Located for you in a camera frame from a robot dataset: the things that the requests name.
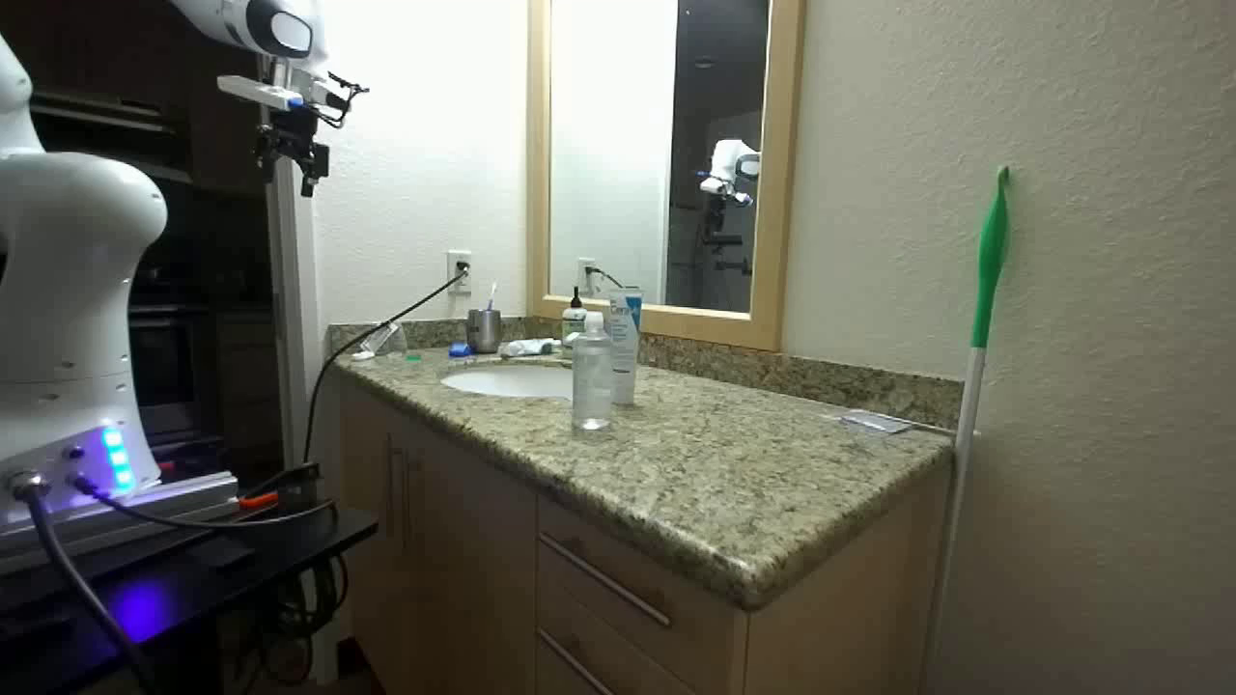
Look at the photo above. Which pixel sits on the white crumpled tube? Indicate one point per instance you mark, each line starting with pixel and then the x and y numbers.
pixel 532 351

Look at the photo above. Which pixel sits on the blue floss container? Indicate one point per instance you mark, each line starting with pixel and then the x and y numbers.
pixel 462 351

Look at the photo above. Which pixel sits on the stainless steel cup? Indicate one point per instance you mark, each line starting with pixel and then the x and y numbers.
pixel 484 334

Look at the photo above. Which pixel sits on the orange black clamp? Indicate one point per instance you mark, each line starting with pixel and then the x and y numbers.
pixel 276 488

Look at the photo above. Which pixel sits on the aluminium mounting rail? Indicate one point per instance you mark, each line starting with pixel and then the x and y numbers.
pixel 142 509

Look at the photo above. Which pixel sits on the soap dispenser bottle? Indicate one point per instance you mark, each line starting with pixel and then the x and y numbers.
pixel 576 316

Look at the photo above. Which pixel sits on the clear plastic bottle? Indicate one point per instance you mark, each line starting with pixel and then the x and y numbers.
pixel 594 380

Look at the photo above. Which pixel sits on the white wall outlet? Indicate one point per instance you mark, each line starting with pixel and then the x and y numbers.
pixel 462 271

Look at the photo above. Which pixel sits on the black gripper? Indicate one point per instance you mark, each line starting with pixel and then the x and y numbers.
pixel 292 139

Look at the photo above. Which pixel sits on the black robot table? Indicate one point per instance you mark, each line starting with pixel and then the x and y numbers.
pixel 194 586

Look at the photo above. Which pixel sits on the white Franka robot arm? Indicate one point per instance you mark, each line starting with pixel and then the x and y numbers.
pixel 63 257

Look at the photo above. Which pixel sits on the clear plastic item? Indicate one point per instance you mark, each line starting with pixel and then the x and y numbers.
pixel 874 424

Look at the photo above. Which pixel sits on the white sink basin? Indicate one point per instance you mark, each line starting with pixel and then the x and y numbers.
pixel 508 383

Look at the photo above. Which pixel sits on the wood framed mirror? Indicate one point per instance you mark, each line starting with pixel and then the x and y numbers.
pixel 773 166

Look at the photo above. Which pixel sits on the wooden vanity cabinet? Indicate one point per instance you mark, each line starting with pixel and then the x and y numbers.
pixel 450 565

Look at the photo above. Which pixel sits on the white bottle blue print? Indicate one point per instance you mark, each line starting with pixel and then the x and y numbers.
pixel 624 353

